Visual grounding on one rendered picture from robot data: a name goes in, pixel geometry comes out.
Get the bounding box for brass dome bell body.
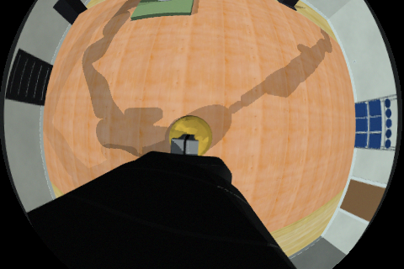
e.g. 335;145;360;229
169;115;212;156

